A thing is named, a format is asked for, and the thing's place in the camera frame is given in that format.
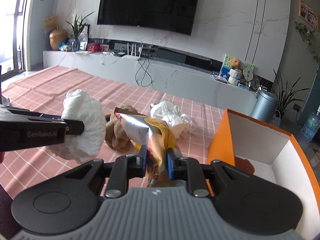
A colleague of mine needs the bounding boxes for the white cloth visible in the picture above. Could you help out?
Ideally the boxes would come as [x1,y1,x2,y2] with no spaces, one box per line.
[47,89,106,164]

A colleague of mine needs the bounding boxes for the yellow orange snack bag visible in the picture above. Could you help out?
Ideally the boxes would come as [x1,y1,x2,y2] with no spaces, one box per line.
[114,107,176,187]

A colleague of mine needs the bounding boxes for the brown plush slippers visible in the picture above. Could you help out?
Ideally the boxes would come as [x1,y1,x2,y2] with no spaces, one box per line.
[105,113,129,150]

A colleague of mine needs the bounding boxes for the white plastic bag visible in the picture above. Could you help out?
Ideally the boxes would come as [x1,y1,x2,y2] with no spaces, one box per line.
[150,100,197,139]

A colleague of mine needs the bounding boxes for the pink checkered tablecloth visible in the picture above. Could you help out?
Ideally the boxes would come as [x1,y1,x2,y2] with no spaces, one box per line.
[1,66,224,197]

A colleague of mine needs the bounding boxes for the gold round vase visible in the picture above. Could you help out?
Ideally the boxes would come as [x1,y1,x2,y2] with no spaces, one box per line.
[49,29,67,50]

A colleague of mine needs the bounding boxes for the red box on console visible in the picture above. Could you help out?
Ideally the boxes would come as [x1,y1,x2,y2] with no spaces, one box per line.
[87,43,110,53]

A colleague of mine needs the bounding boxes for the white marble tv console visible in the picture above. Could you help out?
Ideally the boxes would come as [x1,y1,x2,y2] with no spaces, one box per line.
[43,51,256,115]

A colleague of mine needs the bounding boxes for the white wifi router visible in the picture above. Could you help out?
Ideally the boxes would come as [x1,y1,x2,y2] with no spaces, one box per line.
[123,43,144,61]

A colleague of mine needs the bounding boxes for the green plant glass vase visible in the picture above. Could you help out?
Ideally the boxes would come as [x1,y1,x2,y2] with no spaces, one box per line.
[66,12,94,52]

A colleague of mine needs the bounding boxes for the blue picture book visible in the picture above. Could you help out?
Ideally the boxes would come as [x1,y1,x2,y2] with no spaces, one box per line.
[219,54,234,80]

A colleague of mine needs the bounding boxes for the orange white storage box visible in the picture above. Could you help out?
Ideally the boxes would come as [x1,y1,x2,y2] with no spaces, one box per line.
[207,109,319,239]

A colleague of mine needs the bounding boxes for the grey metal trash can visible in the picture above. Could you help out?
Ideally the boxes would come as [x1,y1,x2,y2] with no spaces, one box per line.
[250,89,279,124]

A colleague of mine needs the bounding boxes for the woven pastel basket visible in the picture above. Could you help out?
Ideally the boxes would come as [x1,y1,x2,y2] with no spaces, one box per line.
[270,109,281,127]

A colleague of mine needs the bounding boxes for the white round fan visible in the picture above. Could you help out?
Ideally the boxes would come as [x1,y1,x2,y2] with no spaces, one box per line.
[243,67,254,82]

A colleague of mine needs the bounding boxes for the small teddy bear toy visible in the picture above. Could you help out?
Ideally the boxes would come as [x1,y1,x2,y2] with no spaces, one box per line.
[229,58,241,69]

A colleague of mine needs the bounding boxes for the green floor plant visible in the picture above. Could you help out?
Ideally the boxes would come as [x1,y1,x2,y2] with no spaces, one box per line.
[271,70,310,119]

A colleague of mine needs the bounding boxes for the blue water jug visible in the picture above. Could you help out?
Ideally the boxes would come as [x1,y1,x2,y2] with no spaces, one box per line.
[300,106,320,142]

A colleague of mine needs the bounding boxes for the hanging ivy plant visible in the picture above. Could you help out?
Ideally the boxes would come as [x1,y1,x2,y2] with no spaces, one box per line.
[295,21,319,65]

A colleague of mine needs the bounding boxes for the black wall television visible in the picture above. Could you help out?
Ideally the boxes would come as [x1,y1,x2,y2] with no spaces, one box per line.
[97,0,198,35]

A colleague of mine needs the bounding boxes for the framed wall picture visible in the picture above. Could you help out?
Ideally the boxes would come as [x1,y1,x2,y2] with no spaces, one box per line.
[299,0,319,30]

